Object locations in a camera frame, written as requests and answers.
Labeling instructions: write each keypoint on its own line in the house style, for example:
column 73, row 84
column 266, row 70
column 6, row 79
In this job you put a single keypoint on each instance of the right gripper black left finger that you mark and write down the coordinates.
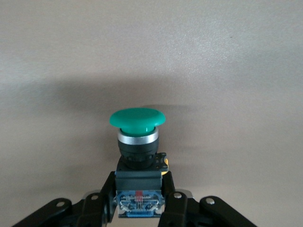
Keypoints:
column 94, row 210

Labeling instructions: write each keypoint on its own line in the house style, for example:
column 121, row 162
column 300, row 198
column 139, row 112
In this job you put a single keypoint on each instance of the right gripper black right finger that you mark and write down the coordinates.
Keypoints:
column 176, row 210

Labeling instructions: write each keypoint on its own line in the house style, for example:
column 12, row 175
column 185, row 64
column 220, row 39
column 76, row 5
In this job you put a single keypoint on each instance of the green mushroom push button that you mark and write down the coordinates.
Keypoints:
column 137, row 118

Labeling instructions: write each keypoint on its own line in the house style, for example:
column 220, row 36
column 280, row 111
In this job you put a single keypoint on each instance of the brown table cover sheet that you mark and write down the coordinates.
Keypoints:
column 71, row 59

